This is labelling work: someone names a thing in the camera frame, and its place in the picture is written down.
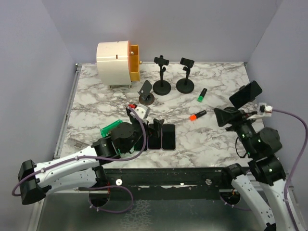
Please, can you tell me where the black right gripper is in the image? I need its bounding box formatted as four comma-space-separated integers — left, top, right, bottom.
214, 106, 257, 155

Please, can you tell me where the purple-edged black phone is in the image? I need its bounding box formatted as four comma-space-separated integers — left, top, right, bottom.
162, 124, 176, 150

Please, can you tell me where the black phone with silver edge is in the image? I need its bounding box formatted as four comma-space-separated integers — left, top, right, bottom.
148, 136, 162, 150

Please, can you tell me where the silver-edged phone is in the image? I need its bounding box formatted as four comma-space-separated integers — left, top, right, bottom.
134, 136, 148, 152

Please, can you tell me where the brown round phone stand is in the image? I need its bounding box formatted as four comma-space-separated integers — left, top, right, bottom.
137, 80, 155, 106

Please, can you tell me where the black round-base front stand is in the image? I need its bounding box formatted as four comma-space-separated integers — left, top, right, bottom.
153, 55, 171, 96

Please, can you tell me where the tall black phone stand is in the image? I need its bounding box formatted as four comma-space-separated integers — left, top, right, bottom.
176, 57, 194, 94

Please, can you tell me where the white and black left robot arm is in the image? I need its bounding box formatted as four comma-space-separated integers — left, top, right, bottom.
12, 117, 164, 205

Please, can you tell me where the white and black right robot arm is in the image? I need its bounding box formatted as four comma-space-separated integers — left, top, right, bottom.
214, 107, 305, 231

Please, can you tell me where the green and black marker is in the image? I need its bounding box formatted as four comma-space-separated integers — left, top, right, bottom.
197, 88, 207, 102

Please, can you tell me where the orange and black marker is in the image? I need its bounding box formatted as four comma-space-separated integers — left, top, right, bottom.
190, 110, 207, 121

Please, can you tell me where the green plastic bin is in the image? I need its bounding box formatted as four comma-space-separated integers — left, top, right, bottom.
100, 119, 123, 138

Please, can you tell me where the white cylindrical drum device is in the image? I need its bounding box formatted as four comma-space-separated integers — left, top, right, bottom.
96, 40, 131, 86

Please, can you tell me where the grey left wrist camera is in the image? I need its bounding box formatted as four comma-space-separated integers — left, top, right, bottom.
132, 104, 151, 120

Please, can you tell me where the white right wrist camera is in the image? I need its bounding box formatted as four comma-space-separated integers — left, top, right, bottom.
247, 103, 273, 120

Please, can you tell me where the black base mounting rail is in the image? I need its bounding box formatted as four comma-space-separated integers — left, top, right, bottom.
93, 167, 235, 201

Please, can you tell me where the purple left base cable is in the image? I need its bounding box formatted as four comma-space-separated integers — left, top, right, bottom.
84, 183, 135, 213

